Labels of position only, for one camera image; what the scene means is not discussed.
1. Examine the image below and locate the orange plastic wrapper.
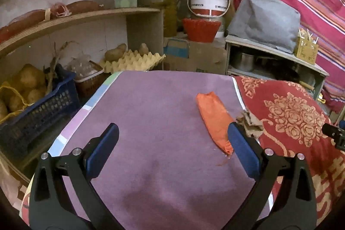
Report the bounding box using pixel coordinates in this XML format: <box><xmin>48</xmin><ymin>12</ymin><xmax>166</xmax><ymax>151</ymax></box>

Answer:
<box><xmin>196</xmin><ymin>92</ymin><xmax>234</xmax><ymax>156</ymax></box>

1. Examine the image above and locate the brown paper ball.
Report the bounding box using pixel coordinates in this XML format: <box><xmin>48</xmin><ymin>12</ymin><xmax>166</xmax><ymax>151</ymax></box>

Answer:
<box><xmin>236</xmin><ymin>110</ymin><xmax>264</xmax><ymax>140</ymax></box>

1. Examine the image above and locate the red gold patterned mat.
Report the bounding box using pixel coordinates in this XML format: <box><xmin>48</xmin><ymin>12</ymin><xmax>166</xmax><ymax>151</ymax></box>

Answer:
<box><xmin>234</xmin><ymin>77</ymin><xmax>344</xmax><ymax>223</ymax></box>

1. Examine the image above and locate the dark blue plastic crate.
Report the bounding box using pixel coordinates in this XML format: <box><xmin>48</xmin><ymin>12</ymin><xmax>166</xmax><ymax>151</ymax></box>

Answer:
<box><xmin>1</xmin><ymin>64</ymin><xmax>80</xmax><ymax>161</ymax></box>

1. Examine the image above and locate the yellow utensil holder box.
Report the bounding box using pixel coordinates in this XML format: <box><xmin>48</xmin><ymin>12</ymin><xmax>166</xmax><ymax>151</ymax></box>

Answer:
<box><xmin>293</xmin><ymin>28</ymin><xmax>319</xmax><ymax>65</ymax></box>

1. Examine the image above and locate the steel pot in cabinet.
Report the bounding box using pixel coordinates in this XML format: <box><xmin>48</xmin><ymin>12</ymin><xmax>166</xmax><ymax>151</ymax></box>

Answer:
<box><xmin>233</xmin><ymin>53</ymin><xmax>254</xmax><ymax>72</ymax></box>

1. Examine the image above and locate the grey low shelf cabinet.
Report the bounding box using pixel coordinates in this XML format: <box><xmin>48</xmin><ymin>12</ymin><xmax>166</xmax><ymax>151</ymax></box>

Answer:
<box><xmin>225</xmin><ymin>36</ymin><xmax>329</xmax><ymax>99</ymax></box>

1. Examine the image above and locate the yellow net bag of potatoes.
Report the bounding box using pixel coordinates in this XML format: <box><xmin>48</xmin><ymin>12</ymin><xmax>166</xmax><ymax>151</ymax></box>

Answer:
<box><xmin>1</xmin><ymin>64</ymin><xmax>47</xmax><ymax>123</ymax></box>

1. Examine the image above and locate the grey fabric cover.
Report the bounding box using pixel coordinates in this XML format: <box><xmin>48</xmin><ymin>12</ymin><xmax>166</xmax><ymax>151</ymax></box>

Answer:
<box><xmin>227</xmin><ymin>0</ymin><xmax>301</xmax><ymax>54</ymax></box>

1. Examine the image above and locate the yellow egg tray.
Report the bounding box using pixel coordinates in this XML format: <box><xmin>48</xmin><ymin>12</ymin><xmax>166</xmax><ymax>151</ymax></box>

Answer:
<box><xmin>99</xmin><ymin>50</ymin><xmax>166</xmax><ymax>74</ymax></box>

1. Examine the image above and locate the red plastic bowl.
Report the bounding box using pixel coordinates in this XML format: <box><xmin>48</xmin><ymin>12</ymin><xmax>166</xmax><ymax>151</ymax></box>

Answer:
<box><xmin>182</xmin><ymin>18</ymin><xmax>221</xmax><ymax>43</ymax></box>

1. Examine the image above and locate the cardboard box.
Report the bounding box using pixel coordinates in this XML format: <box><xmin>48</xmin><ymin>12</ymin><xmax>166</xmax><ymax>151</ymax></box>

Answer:
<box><xmin>163</xmin><ymin>37</ymin><xmax>228</xmax><ymax>75</ymax></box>

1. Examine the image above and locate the white plastic bucket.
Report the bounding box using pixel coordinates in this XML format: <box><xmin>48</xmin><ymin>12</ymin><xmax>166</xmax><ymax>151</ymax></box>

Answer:
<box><xmin>187</xmin><ymin>0</ymin><xmax>231</xmax><ymax>39</ymax></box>

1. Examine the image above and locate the large yellow oil jug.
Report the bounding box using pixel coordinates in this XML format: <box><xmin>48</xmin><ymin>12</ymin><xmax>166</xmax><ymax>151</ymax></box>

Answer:
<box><xmin>163</xmin><ymin>0</ymin><xmax>178</xmax><ymax>37</ymax></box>

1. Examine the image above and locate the wooden handled pan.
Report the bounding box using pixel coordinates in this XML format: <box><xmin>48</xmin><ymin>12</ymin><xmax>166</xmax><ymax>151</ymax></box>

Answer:
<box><xmin>299</xmin><ymin>81</ymin><xmax>315</xmax><ymax>91</ymax></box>

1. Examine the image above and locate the wooden wall shelf unit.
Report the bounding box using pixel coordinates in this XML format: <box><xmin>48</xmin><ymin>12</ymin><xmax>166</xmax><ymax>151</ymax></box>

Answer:
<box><xmin>1</xmin><ymin>0</ymin><xmax>163</xmax><ymax>81</ymax></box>

